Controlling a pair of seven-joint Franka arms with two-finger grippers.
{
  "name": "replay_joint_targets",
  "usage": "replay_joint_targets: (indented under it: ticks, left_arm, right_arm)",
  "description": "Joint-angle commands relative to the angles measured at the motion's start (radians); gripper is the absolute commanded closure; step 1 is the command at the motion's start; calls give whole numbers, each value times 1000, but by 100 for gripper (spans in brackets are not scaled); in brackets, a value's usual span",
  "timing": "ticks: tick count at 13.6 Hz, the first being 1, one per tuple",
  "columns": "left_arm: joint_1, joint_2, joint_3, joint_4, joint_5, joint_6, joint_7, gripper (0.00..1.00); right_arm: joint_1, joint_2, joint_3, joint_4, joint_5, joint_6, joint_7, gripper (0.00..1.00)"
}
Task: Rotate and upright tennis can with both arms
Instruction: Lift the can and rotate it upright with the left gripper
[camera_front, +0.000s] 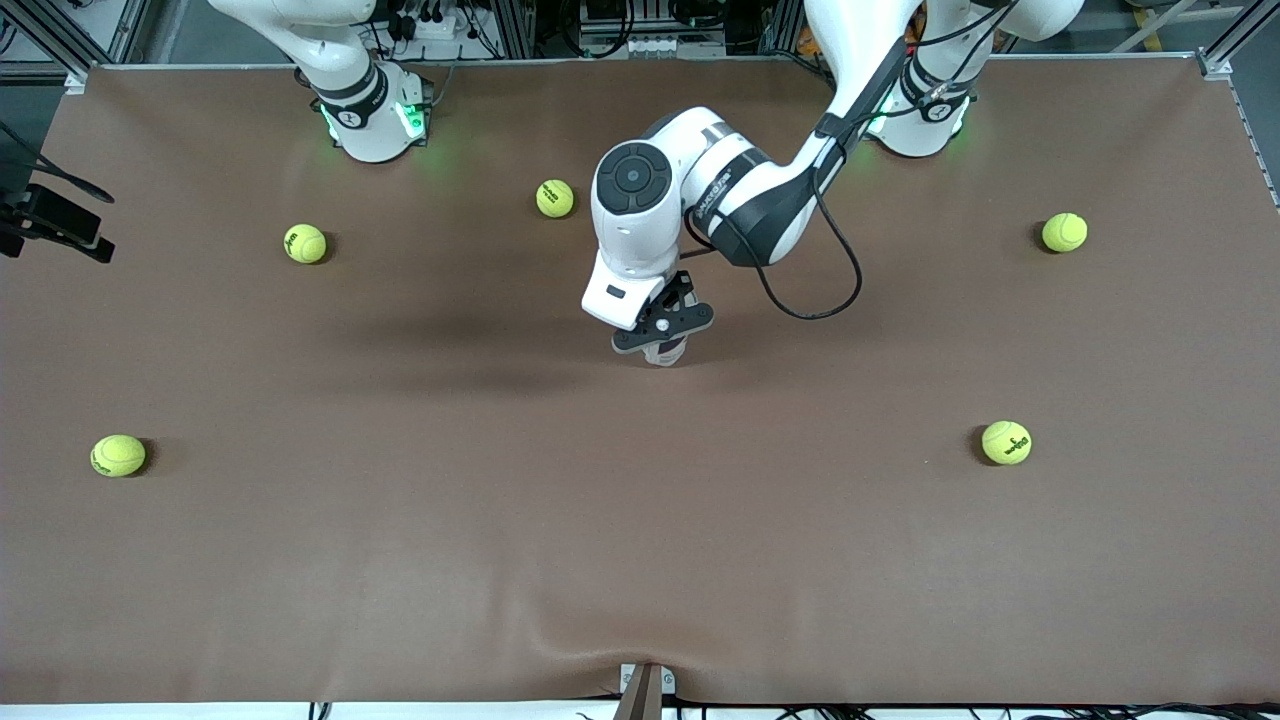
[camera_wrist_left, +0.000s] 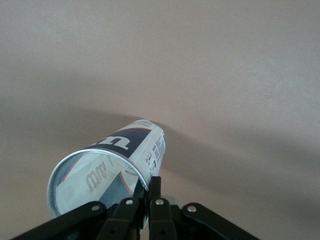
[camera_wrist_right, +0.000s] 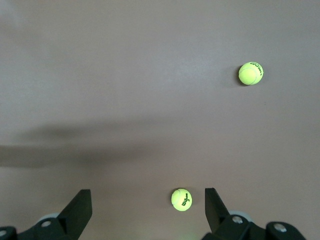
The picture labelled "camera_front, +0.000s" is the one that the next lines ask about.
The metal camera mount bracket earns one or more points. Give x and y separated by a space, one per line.
645 690

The clear tennis ball can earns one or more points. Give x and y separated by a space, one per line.
668 355

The orange bagged items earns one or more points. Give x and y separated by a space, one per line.
805 42

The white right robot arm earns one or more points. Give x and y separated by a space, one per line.
370 130

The metal corner bracket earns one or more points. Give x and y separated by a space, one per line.
76 82
1218 66

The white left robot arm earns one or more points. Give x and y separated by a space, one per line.
640 220

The yellow tennis ball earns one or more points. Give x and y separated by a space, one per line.
1064 232
555 198
1006 442
118 455
305 243

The brown table mat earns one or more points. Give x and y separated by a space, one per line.
640 550

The green lit base box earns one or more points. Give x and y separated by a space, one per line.
412 115

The aluminium frame strut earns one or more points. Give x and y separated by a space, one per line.
780 25
515 25

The white power strip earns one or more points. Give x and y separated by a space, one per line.
420 28

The white connector block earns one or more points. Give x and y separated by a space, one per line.
652 45

